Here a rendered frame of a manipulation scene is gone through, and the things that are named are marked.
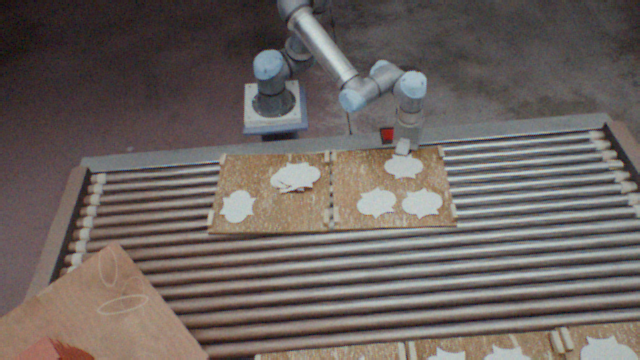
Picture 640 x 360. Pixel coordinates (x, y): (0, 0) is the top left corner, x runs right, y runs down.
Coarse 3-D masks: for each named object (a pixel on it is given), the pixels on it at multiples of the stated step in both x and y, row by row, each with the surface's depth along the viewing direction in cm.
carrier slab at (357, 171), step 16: (352, 160) 174; (368, 160) 174; (384, 160) 173; (432, 160) 172; (336, 176) 170; (352, 176) 169; (368, 176) 169; (384, 176) 168; (416, 176) 168; (432, 176) 167; (336, 192) 165; (352, 192) 165; (400, 192) 163; (448, 192) 162; (352, 208) 160; (400, 208) 159; (448, 208) 158; (352, 224) 156; (368, 224) 156; (384, 224) 155; (400, 224) 155; (416, 224) 155; (432, 224) 155; (448, 224) 154
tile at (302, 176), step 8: (296, 168) 168; (304, 168) 168; (312, 168) 168; (288, 176) 166; (296, 176) 166; (304, 176) 166; (312, 176) 166; (288, 184) 164; (296, 184) 164; (304, 184) 164
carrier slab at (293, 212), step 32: (256, 160) 176; (288, 160) 176; (320, 160) 175; (224, 192) 167; (256, 192) 167; (288, 192) 166; (320, 192) 165; (224, 224) 159; (256, 224) 158; (288, 224) 157; (320, 224) 157
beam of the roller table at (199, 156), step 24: (528, 120) 185; (552, 120) 185; (576, 120) 184; (600, 120) 183; (240, 144) 185; (264, 144) 184; (288, 144) 184; (312, 144) 183; (336, 144) 182; (360, 144) 182; (432, 144) 181; (96, 168) 181; (120, 168) 180; (144, 168) 180; (168, 168) 181
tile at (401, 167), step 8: (392, 160) 172; (400, 160) 172; (408, 160) 171; (416, 160) 171; (384, 168) 170; (392, 168) 169; (400, 168) 169; (408, 168) 169; (416, 168) 169; (400, 176) 167; (408, 176) 167
